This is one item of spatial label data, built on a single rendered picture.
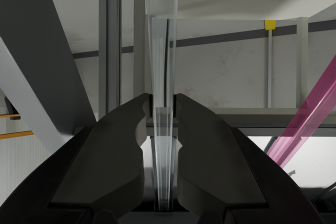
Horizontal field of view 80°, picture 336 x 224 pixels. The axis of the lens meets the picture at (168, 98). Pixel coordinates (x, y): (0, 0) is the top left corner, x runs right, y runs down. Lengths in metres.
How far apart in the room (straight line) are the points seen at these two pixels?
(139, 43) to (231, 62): 2.69
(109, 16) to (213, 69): 2.84
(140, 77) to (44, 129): 0.42
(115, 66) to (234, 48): 2.87
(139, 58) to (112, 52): 0.15
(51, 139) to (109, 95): 0.27
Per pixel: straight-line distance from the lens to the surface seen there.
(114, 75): 0.44
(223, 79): 3.19
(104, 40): 0.46
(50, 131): 0.18
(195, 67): 3.33
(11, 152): 7.40
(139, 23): 0.60
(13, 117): 4.73
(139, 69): 0.57
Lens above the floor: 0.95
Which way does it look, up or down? level
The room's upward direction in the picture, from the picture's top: 180 degrees counter-clockwise
